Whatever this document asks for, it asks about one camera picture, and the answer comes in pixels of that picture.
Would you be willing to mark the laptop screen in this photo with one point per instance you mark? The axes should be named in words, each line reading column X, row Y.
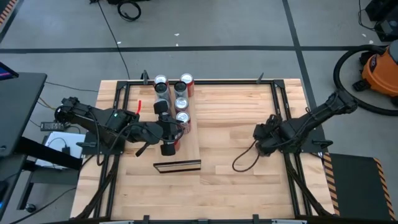
column 4, row 72

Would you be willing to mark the black hazard-striped mat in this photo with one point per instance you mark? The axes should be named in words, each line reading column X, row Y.
column 354, row 186

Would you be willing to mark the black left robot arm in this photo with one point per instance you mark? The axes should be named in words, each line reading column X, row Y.
column 105, row 124

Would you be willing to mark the black equipment case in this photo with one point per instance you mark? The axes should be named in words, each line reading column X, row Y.
column 384, row 15

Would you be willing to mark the black aluminium rig frame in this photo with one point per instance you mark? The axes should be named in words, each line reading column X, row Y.
column 202, row 82

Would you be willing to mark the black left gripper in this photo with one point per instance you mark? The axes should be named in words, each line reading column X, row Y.
column 169, row 127

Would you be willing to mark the orange-red soda can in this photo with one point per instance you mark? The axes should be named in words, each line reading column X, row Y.
column 160, row 79
column 186, row 79

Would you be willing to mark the silver Diet Coke can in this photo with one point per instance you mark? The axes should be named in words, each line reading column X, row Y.
column 182, row 104

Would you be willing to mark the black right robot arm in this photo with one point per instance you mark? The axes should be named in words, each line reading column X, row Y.
column 311, row 121

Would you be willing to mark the orange shop vacuum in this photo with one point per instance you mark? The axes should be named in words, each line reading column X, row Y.
column 335, row 74
column 381, row 73

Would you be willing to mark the white sheet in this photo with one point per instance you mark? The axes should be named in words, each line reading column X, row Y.
column 56, row 140

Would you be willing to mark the wooden shelf black metal frame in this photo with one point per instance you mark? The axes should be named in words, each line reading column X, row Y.
column 192, row 146

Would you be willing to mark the black desk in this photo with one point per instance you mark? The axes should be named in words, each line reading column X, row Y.
column 18, row 105

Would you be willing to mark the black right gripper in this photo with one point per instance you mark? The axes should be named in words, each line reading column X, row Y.
column 267, row 137

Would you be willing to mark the red cola can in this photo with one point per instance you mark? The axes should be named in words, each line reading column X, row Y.
column 183, row 117
column 177, row 145

